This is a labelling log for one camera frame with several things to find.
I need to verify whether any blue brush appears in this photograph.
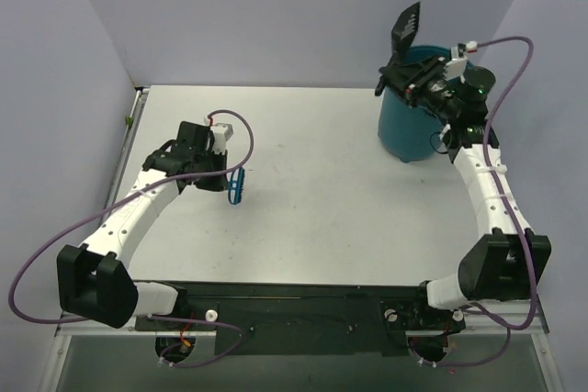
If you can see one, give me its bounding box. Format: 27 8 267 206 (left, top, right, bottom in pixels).
227 167 245 206

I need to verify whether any black slotted scoop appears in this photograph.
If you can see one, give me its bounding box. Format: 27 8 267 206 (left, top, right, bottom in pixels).
390 2 421 64

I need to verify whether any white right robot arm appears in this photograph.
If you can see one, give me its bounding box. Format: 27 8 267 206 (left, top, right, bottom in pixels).
377 54 551 327

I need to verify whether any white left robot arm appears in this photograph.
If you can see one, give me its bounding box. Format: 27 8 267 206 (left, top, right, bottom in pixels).
57 121 233 330

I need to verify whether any teal plastic bin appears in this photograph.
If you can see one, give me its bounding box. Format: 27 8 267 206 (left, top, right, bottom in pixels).
377 45 500 164

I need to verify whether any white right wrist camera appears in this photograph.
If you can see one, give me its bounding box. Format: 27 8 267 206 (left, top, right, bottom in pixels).
444 40 478 81

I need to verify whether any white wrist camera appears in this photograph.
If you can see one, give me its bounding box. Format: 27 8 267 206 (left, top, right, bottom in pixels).
210 123 234 155
444 40 478 81

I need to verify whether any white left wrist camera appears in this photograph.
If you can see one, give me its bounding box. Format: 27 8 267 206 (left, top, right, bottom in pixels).
210 123 234 155

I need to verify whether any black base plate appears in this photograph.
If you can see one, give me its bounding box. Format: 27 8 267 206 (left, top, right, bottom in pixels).
132 279 465 359

